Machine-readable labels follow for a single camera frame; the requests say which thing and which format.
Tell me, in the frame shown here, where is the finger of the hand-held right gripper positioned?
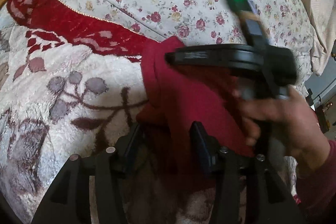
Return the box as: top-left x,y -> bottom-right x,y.
165,44 -> 263,74

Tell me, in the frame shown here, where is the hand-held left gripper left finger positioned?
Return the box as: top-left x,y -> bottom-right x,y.
31,122 -> 143,224

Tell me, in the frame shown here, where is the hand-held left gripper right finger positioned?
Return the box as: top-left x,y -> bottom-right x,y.
189,121 -> 306,224

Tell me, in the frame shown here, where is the dark red fleece garment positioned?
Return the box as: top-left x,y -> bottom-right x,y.
136,36 -> 263,190

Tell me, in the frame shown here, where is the person's right forearm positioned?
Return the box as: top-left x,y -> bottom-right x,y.
294,139 -> 336,215

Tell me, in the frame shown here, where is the person's right hand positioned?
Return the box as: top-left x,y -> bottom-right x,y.
234,86 -> 331,173

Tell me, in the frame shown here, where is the grey furniture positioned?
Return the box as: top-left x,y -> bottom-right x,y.
304,56 -> 336,135

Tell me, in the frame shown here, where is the beige cloth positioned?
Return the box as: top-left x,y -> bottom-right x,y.
287,0 -> 336,76

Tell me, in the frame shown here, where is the red and white plush blanket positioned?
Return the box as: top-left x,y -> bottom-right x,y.
0,0 -> 297,224

